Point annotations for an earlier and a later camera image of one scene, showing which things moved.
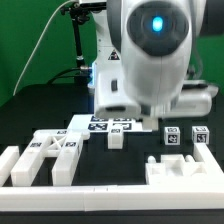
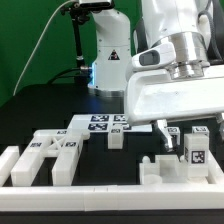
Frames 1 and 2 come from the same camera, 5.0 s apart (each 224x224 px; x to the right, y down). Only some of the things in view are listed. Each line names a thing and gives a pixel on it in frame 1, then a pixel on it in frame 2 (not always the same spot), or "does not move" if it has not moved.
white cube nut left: (172, 136) does not move
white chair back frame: (64, 144) does not move
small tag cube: (150, 124) -> (196, 155)
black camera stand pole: (79, 16) does not move
